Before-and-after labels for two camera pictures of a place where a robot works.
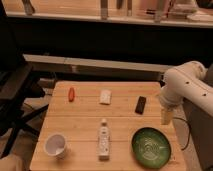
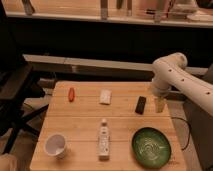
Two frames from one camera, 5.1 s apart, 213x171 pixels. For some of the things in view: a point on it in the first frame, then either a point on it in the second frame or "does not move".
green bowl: (151, 148) does not move
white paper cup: (55, 145) does not move
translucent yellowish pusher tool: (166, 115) to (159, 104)
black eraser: (140, 106) does not move
